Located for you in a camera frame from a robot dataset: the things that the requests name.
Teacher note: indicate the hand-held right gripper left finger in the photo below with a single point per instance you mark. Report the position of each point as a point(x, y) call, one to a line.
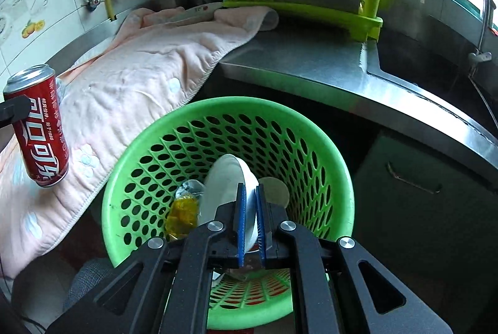
point(242, 221)

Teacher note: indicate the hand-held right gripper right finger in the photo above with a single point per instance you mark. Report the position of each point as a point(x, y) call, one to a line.
point(260, 221)

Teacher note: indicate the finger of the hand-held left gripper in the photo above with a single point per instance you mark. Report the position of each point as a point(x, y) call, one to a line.
point(13, 110)

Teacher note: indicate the red cola can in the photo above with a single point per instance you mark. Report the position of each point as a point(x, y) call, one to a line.
point(42, 139)

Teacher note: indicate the white paper cup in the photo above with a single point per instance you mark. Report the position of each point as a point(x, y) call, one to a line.
point(225, 182)

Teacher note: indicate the yellow plastic wrapper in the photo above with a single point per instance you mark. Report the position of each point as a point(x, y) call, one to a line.
point(183, 215)

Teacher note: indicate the green perforated plastic basket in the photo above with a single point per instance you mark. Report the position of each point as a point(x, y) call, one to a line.
point(155, 132)

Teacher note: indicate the pink towel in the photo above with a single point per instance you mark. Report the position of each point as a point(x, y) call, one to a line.
point(136, 65)

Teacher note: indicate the person's grey trouser leg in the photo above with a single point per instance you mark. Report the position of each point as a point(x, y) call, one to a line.
point(89, 279)

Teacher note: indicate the green cabinet door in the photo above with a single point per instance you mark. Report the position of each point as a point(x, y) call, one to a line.
point(428, 233)

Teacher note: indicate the steel sink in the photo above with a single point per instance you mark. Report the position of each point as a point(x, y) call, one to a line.
point(428, 65)

